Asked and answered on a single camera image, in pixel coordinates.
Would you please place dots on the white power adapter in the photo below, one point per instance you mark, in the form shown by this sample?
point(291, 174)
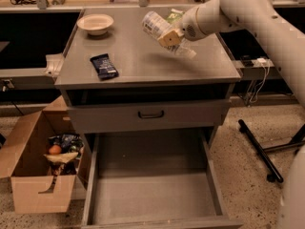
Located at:
point(261, 60)

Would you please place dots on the dark snack bags in box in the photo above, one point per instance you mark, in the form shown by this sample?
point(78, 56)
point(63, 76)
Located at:
point(69, 143)

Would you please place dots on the green chip bag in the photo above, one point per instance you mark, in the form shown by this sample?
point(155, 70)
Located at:
point(174, 16)

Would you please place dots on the black chair base leg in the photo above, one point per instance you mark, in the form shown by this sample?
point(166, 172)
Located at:
point(274, 175)

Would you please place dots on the brown cardboard box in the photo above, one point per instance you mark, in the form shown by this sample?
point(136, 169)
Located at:
point(40, 182)

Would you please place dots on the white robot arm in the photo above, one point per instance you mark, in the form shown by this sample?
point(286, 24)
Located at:
point(285, 46)

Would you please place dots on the dark blue snack packet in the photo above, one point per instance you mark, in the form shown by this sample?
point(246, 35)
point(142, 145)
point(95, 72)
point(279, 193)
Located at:
point(104, 67)

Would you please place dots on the orange fruit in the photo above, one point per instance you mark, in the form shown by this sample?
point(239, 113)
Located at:
point(55, 150)

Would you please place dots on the open grey bottom drawer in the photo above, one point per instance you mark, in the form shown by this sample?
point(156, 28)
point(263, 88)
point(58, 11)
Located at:
point(163, 179)

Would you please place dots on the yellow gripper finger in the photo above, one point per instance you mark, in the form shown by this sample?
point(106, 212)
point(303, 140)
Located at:
point(170, 37)

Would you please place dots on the black power adapter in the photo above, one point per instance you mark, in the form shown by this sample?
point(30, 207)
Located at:
point(246, 61)

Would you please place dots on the closed grey drawer black handle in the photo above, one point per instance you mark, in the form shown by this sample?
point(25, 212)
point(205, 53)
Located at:
point(148, 116)

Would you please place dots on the white ceramic bowl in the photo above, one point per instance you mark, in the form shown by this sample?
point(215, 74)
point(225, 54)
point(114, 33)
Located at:
point(95, 24)

